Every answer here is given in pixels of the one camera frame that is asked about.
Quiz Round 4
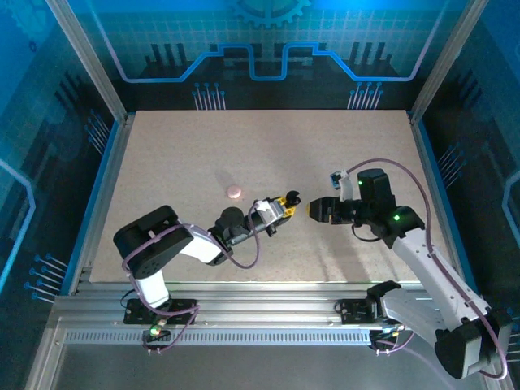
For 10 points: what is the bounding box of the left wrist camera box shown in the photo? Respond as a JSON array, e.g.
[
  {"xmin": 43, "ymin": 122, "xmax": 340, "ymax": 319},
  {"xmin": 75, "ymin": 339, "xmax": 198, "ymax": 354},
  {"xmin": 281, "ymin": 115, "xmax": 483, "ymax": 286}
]
[{"xmin": 253, "ymin": 197, "xmax": 286, "ymax": 225}]

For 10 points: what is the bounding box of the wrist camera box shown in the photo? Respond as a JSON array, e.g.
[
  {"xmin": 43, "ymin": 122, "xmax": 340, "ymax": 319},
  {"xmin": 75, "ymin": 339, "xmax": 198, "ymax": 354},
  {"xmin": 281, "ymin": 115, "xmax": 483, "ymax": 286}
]
[
  {"xmin": 328, "ymin": 169, "xmax": 358, "ymax": 202},
  {"xmin": 253, "ymin": 197, "xmax": 286, "ymax": 225}
]

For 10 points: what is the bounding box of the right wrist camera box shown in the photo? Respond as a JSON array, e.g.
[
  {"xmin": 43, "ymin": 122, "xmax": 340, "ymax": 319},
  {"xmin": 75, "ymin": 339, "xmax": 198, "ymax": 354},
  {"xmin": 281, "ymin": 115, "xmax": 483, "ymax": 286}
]
[{"xmin": 328, "ymin": 169, "xmax": 358, "ymax": 202}]

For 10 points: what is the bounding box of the aluminium side rail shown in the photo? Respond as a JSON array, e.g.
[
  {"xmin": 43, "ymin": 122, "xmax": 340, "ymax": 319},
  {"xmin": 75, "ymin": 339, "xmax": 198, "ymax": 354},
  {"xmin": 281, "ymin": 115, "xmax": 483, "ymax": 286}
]
[
  {"xmin": 408, "ymin": 113, "xmax": 468, "ymax": 293},
  {"xmin": 68, "ymin": 115, "xmax": 135, "ymax": 293}
]

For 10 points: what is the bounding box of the aluminium mounting rail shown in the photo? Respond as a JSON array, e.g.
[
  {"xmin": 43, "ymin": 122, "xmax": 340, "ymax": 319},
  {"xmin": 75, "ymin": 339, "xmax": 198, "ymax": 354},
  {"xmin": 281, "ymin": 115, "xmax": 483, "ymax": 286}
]
[{"xmin": 52, "ymin": 282, "xmax": 488, "ymax": 332}]

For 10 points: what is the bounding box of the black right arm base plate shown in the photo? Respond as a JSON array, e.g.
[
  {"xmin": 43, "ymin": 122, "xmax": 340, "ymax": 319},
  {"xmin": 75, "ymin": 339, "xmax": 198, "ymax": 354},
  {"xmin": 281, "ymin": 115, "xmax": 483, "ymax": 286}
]
[{"xmin": 335, "ymin": 298, "xmax": 415, "ymax": 326}]

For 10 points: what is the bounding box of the slotted grey cable duct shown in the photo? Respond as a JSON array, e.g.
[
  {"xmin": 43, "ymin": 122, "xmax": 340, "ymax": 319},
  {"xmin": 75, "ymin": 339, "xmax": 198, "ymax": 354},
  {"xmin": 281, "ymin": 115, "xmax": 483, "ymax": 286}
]
[{"xmin": 64, "ymin": 331, "xmax": 373, "ymax": 346}]

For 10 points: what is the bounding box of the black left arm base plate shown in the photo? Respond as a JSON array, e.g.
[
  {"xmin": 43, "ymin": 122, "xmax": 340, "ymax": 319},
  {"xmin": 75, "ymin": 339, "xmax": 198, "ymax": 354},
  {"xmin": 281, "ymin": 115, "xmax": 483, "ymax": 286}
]
[{"xmin": 123, "ymin": 298, "xmax": 198, "ymax": 326}]

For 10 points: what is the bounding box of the aluminium frame post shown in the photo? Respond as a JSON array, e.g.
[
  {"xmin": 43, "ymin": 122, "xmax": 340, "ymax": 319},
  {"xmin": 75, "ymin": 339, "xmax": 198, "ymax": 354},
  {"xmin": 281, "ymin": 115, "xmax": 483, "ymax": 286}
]
[
  {"xmin": 408, "ymin": 0, "xmax": 488, "ymax": 123},
  {"xmin": 44, "ymin": 0, "xmax": 131, "ymax": 123}
]

